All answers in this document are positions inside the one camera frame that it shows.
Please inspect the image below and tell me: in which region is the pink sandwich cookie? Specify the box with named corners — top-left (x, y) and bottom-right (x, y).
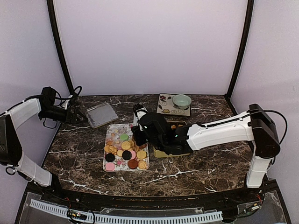
top-left (105, 162), bottom-right (115, 171)
top-left (130, 150), bottom-right (136, 160)

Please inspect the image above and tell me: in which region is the swirl butter cookie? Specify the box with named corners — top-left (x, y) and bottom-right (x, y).
top-left (138, 160), bottom-right (148, 170)

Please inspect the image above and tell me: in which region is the green sandwich cookie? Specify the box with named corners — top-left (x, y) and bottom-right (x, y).
top-left (120, 133), bottom-right (128, 141)

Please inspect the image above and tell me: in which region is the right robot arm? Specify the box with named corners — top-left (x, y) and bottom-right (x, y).
top-left (131, 104), bottom-right (280, 203)

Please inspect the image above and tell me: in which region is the white slotted cable duct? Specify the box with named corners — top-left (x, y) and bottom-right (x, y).
top-left (29, 199), bottom-right (223, 224)

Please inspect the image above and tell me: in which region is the light green ceramic bowl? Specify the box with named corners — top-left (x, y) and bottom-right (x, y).
top-left (172, 94), bottom-right (192, 110)

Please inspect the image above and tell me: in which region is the gold cookie tin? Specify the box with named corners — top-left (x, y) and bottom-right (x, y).
top-left (153, 120), bottom-right (190, 158)

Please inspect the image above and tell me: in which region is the silver tin lid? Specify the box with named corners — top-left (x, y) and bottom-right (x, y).
top-left (85, 102), bottom-right (119, 128)

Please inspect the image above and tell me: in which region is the black sandwich cookie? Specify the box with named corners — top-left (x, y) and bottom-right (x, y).
top-left (122, 150), bottom-right (132, 161)
top-left (105, 153), bottom-right (115, 162)

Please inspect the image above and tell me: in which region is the dotted round yellow biscuit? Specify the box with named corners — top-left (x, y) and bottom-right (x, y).
top-left (121, 141), bottom-right (131, 151)

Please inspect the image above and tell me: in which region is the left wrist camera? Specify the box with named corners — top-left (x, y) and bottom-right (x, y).
top-left (61, 96), bottom-right (76, 110)

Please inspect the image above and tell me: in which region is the floral cookie tray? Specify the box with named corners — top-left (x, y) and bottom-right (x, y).
top-left (103, 124), bottom-right (150, 172)

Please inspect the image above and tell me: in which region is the brown chocolate cookie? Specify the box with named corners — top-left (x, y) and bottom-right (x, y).
top-left (128, 160), bottom-right (138, 169)

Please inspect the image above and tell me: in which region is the square floral plate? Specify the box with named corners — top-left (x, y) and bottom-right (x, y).
top-left (157, 93), bottom-right (192, 117)

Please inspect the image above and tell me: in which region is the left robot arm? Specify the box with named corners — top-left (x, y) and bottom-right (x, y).
top-left (0, 86), bottom-right (87, 203)

